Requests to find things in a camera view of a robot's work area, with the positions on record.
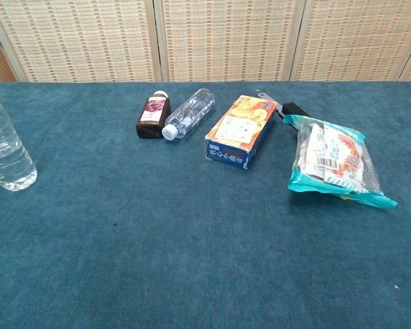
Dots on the clear green-capped water bottle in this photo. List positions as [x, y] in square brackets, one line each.
[7, 150]

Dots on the small clear white-capped bottle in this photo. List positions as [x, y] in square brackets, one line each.
[192, 109]

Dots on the dark juice bottle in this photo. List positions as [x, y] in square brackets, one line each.
[153, 116]

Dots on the orange and blue snack box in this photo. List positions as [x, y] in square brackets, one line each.
[239, 130]

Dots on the teal table cloth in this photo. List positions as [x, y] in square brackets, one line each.
[192, 240]

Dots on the teal snack bag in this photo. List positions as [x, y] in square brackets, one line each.
[332, 161]

